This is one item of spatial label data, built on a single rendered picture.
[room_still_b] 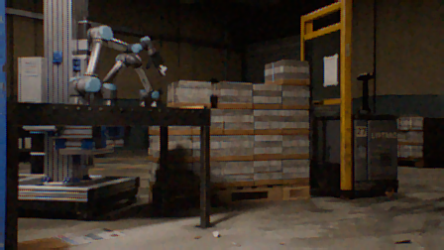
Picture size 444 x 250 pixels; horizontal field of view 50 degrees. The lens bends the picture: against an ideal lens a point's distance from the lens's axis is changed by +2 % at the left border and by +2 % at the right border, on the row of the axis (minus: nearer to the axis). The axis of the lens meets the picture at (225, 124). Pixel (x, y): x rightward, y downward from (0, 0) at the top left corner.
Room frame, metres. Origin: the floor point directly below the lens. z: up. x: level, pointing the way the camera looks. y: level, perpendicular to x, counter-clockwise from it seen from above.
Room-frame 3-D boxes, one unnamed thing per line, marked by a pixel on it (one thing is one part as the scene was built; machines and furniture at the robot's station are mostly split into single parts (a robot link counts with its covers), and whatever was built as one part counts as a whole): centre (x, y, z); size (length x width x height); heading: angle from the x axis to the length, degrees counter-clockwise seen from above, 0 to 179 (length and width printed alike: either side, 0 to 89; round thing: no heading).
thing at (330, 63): (4.67, -1.01, 1.27); 0.57 x 0.01 x 0.65; 22
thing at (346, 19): (4.35, -1.11, 0.97); 0.09 x 0.09 x 1.75; 22
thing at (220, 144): (4.22, 0.08, 0.42); 1.17 x 0.39 x 0.83; 112
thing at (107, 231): (2.90, 0.81, 0.00); 0.37 x 0.28 x 0.01; 131
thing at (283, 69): (4.49, -0.59, 0.65); 0.39 x 0.30 x 1.29; 22
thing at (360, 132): (4.80, -1.33, 0.40); 0.69 x 0.55 x 0.80; 22
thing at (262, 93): (4.38, -0.31, 0.95); 0.38 x 0.29 x 0.23; 22
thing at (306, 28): (4.96, -0.86, 0.97); 0.09 x 0.09 x 1.75; 22
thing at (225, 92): (4.27, -0.04, 0.95); 0.38 x 0.29 x 0.23; 22
